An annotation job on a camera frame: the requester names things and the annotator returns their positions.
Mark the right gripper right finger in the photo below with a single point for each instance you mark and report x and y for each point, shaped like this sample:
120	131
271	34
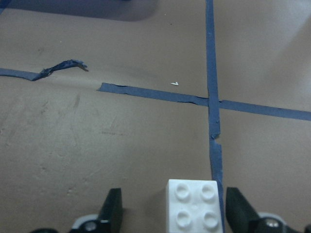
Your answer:
240	215

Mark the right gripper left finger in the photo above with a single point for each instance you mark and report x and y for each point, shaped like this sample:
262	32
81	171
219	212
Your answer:
110	215

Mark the blue plastic tray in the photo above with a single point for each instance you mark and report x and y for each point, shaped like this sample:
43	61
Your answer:
3	3

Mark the white block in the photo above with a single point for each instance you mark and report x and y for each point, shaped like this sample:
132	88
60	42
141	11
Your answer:
192	206

